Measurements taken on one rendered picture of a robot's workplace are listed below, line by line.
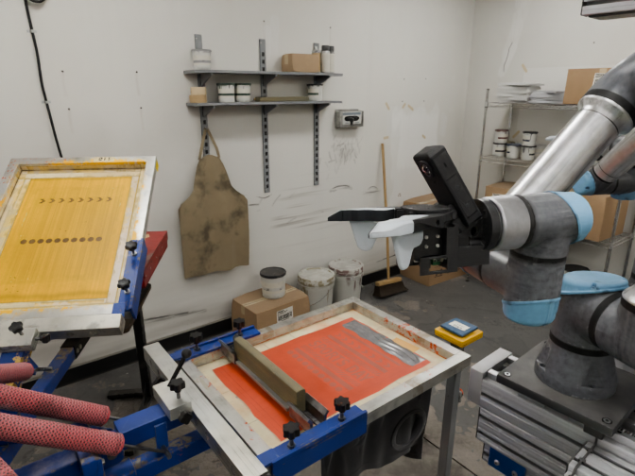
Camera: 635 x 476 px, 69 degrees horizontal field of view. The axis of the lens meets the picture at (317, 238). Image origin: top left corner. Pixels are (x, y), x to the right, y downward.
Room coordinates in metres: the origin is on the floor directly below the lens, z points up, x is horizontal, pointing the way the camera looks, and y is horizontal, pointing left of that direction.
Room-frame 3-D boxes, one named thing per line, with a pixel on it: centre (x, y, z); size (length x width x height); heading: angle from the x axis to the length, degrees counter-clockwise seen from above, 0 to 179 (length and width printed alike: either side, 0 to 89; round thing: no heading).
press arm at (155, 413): (0.99, 0.42, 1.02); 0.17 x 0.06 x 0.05; 128
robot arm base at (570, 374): (0.83, -0.54, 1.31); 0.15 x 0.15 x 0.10
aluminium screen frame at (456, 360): (1.34, -0.02, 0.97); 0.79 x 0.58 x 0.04; 128
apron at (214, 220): (3.22, 0.74, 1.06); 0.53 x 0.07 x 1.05; 128
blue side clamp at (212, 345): (1.41, 0.34, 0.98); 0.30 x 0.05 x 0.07; 128
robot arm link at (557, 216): (0.63, -0.32, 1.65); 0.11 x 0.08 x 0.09; 106
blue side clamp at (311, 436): (0.97, 0.00, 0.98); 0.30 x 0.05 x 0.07; 128
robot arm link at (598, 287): (0.83, -0.54, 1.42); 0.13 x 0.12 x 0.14; 16
